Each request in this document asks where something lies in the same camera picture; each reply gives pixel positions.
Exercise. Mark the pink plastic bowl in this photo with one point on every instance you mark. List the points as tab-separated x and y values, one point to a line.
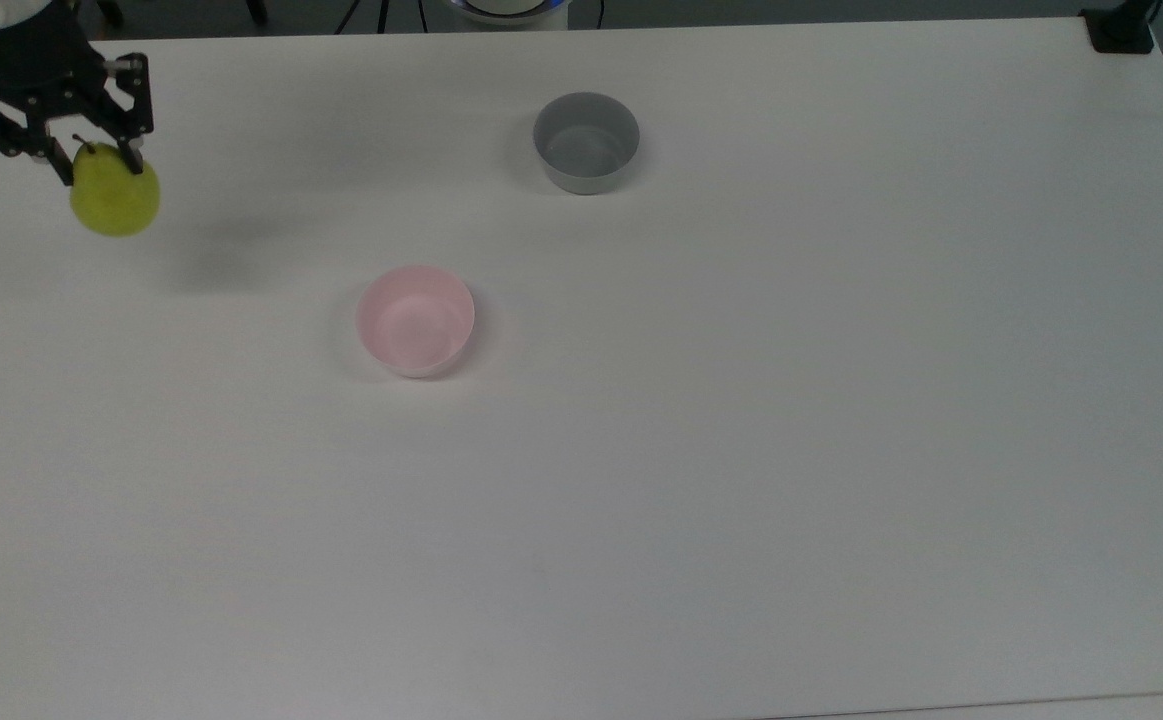
416	325

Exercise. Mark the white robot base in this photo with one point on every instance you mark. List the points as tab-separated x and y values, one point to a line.
506	12

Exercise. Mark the green pear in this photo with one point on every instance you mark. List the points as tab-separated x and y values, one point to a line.
116	205

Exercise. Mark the black tripod legs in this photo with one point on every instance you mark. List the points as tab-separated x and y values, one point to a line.
381	12

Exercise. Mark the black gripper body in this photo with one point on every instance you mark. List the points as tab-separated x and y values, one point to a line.
36	60

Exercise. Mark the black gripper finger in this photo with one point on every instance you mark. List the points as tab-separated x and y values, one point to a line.
131	100
1	125

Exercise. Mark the grey plastic bowl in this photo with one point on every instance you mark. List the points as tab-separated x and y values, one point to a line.
586	150

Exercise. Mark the black table clamp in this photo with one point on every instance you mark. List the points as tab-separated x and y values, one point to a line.
1121	30

